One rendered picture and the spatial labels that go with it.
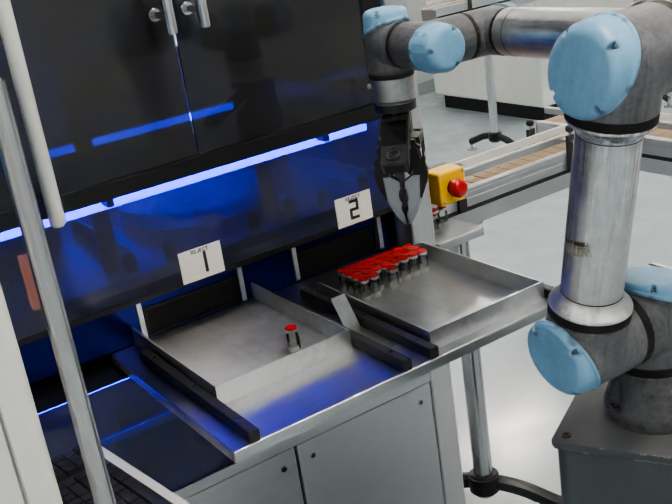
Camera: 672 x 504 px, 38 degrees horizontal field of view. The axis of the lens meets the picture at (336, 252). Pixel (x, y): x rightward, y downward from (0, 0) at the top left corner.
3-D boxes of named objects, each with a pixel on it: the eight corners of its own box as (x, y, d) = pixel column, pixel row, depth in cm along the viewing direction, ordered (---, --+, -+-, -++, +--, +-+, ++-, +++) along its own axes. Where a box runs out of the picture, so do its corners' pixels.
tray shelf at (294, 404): (112, 363, 180) (109, 354, 179) (409, 247, 214) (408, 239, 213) (235, 463, 141) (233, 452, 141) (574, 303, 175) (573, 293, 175)
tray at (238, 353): (134, 344, 182) (130, 327, 180) (254, 298, 194) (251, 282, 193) (219, 406, 154) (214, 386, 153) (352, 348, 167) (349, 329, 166)
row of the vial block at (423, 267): (351, 297, 187) (348, 275, 185) (424, 268, 196) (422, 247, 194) (358, 300, 185) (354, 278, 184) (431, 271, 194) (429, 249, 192)
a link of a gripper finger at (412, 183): (428, 213, 173) (423, 163, 170) (425, 224, 167) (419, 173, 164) (411, 214, 174) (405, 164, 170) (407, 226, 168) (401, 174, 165)
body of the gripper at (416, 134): (428, 160, 171) (420, 92, 167) (422, 175, 163) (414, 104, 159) (385, 163, 173) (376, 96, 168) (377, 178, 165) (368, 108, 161)
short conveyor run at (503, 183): (411, 252, 216) (403, 184, 211) (370, 238, 229) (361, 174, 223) (621, 170, 250) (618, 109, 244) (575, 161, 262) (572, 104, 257)
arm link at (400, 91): (411, 78, 157) (362, 83, 159) (414, 106, 159) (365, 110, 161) (417, 68, 164) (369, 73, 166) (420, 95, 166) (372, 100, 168)
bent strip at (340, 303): (334, 328, 175) (330, 298, 173) (348, 322, 177) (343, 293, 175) (382, 351, 164) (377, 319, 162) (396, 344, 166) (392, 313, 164)
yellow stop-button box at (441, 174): (420, 201, 211) (416, 170, 209) (445, 192, 215) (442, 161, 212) (443, 208, 205) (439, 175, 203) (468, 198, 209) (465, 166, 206)
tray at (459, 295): (320, 299, 189) (317, 282, 188) (425, 257, 202) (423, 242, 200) (431, 351, 162) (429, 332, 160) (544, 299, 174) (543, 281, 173)
